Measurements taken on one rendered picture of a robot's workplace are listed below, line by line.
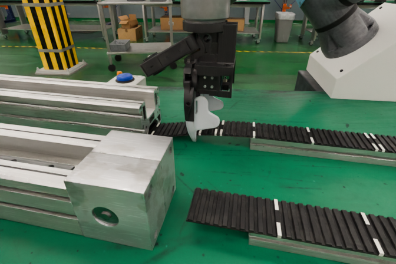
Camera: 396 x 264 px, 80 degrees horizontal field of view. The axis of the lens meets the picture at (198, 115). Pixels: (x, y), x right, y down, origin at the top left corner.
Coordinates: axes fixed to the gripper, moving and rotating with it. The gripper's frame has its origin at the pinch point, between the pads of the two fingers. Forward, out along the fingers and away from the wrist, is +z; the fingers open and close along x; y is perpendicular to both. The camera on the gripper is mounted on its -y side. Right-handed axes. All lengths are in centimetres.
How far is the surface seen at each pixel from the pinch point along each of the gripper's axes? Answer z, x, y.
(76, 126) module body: -0.4, -4.9, -22.7
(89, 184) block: -7.2, -23.9, -5.7
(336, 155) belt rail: 1.6, -2.1, 26.1
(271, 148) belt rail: 1.5, -2.0, 15.2
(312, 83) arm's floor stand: 2.6, 36.8, 30.4
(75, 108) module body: -4.0, -3.8, -22.6
